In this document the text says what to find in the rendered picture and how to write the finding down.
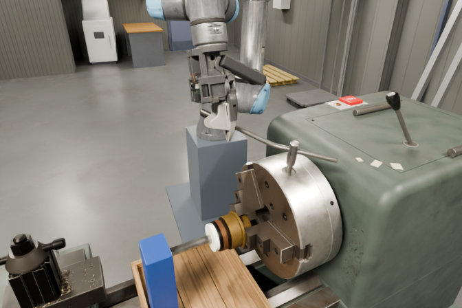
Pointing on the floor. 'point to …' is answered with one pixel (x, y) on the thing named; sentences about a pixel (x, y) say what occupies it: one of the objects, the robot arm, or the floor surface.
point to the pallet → (278, 76)
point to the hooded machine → (99, 31)
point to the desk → (144, 44)
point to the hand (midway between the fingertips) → (231, 135)
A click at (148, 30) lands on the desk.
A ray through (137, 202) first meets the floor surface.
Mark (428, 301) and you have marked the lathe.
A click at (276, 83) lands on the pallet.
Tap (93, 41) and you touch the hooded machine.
